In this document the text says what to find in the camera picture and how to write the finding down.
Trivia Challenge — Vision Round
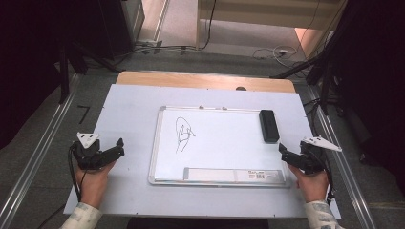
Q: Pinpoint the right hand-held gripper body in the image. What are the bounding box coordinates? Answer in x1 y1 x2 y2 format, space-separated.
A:
299 135 344 176

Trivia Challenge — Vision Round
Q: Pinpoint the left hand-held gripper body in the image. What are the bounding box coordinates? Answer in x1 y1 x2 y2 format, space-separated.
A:
71 132 103 171

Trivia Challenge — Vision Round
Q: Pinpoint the person's right hand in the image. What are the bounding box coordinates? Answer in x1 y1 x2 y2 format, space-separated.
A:
288 163 330 204

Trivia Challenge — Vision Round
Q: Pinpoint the person's left hand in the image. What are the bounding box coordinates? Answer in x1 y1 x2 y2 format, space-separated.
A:
75 159 117 210

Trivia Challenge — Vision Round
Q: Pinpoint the black whiteboard eraser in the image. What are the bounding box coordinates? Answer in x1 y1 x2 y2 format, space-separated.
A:
258 109 281 144

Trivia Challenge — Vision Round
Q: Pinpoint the metal framed whiteboard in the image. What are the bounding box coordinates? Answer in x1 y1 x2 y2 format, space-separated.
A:
147 105 292 189

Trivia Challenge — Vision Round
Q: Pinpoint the black tripod stand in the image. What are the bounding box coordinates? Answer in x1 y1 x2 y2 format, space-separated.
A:
269 18 343 116

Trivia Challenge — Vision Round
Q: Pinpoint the black cabinet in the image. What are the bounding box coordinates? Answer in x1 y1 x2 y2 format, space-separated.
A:
0 0 146 75

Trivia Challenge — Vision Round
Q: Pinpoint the light wooden furniture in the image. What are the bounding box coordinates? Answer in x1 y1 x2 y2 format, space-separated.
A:
195 0 349 50

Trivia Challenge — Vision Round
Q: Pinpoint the left hand-held gripper black cable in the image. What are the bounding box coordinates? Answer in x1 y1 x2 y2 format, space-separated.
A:
36 141 84 229

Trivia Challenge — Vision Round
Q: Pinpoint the hand-held gripper black cable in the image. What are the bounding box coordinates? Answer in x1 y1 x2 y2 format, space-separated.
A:
323 158 336 206
36 141 84 229

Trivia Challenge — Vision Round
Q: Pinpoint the right hand-held gripper black cable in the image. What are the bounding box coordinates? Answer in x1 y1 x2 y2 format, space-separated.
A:
323 158 336 206

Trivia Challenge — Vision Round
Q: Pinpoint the metal floor rail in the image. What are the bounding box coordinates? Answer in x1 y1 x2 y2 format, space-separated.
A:
307 85 378 229
0 73 82 229

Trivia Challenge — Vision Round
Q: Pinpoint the black metal stand post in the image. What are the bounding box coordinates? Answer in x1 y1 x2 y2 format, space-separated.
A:
58 42 72 105

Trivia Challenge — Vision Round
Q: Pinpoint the white floor cable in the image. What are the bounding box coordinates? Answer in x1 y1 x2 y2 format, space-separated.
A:
252 45 299 61

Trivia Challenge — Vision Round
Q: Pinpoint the black floor cable bundle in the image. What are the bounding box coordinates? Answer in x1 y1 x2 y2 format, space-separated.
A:
113 43 200 66

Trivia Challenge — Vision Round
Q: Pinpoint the black hanging cable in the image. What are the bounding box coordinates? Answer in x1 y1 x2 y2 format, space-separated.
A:
199 0 219 51

